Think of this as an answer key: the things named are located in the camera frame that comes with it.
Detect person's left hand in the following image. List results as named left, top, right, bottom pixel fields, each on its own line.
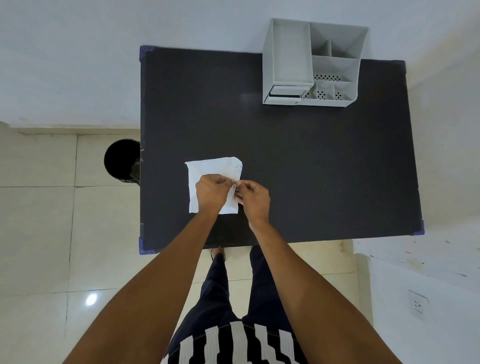
left=195, top=173, right=235, bottom=215

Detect person's right hand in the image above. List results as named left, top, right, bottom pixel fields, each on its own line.
left=233, top=180, right=271, bottom=234

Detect white paper sheet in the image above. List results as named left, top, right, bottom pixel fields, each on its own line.
left=184, top=157, right=243, bottom=215

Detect person's right forearm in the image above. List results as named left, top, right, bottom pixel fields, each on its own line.
left=249, top=221, right=404, bottom=364

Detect person's left forearm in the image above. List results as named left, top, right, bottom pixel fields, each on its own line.
left=62, top=210, right=220, bottom=364

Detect black table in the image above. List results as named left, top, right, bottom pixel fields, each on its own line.
left=139, top=45, right=425, bottom=256

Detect black round bin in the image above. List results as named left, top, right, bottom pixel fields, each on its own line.
left=104, top=139, right=142, bottom=184

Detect dark blue trousers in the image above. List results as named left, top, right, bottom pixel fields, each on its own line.
left=167, top=245, right=301, bottom=364

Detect grey plastic desk organizer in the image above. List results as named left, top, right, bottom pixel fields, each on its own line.
left=262, top=17, right=368, bottom=108

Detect black and white striped shirt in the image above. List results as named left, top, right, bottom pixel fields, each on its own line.
left=161, top=321, right=308, bottom=364

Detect white wall socket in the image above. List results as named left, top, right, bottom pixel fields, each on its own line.
left=407, top=289, right=430, bottom=319

